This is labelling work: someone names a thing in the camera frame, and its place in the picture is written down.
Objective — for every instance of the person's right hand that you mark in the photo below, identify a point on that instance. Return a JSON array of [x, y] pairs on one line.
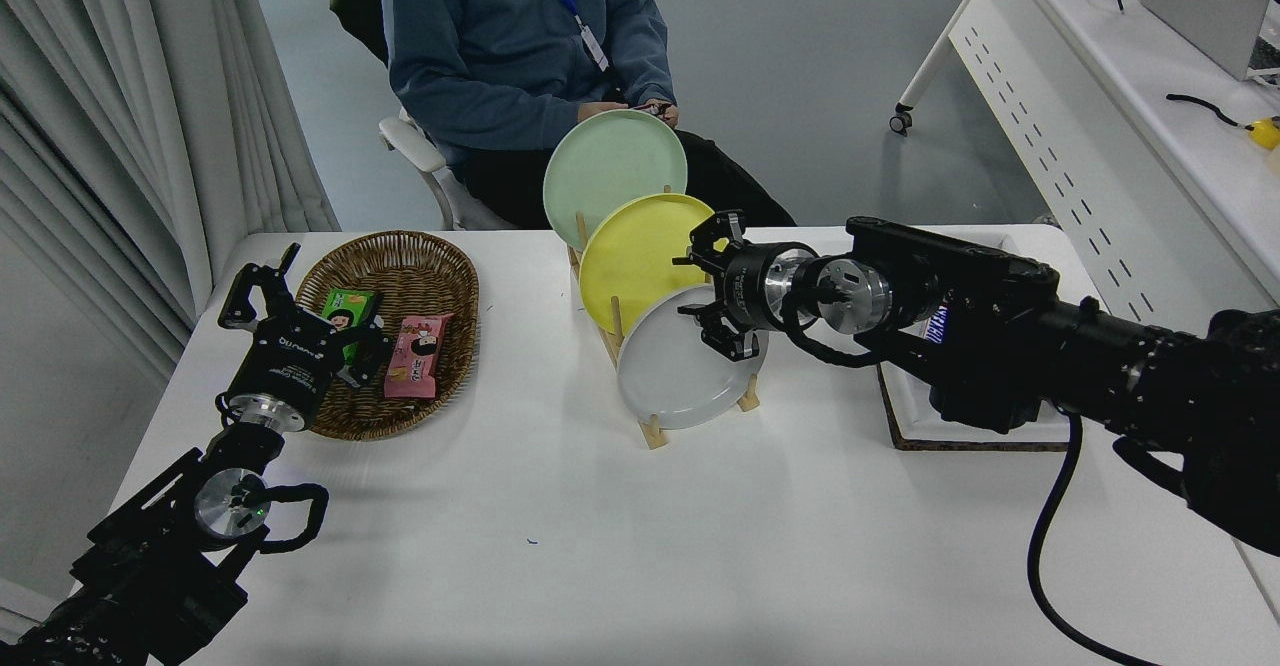
[[603, 110]]

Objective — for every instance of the person's left hand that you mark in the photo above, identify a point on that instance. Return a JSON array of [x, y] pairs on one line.
[[668, 111]]

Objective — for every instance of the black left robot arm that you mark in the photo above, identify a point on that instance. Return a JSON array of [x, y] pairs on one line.
[[150, 566]]

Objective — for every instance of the white tray with cork base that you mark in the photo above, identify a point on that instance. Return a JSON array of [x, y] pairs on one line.
[[910, 416]]

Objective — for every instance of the pale grey curtain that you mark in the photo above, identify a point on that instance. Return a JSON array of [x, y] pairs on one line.
[[100, 96]]

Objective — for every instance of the yellow plate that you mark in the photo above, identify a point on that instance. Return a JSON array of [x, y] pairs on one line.
[[640, 256]]

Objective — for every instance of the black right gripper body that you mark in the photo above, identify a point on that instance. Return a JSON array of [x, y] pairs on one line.
[[745, 291]]

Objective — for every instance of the green snack pack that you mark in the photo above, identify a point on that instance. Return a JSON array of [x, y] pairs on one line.
[[345, 304]]

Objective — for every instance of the yellow round object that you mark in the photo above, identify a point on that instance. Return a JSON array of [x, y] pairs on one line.
[[1267, 134]]

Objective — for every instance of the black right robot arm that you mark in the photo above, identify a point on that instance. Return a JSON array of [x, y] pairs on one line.
[[1000, 326]]

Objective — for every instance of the pink snack pack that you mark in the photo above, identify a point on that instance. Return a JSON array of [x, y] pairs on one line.
[[415, 356]]

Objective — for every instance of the white desk with perforated panel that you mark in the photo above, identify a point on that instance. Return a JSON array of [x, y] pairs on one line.
[[1100, 76]]

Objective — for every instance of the brown wicker basket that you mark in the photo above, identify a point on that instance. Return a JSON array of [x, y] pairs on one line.
[[410, 266]]

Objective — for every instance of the person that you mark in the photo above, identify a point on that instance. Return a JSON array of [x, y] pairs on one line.
[[480, 46]]

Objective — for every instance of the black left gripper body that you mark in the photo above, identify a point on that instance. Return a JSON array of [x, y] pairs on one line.
[[295, 361]]

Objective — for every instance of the grey plate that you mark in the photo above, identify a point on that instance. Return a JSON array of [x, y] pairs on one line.
[[670, 376]]

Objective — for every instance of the pale green plate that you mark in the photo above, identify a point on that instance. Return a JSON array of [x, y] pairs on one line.
[[610, 161]]

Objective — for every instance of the wooden plate rack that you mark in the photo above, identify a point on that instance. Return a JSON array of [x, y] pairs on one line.
[[655, 434]]

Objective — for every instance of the white chair with dark backrest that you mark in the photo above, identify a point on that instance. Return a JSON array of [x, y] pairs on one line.
[[410, 146]]

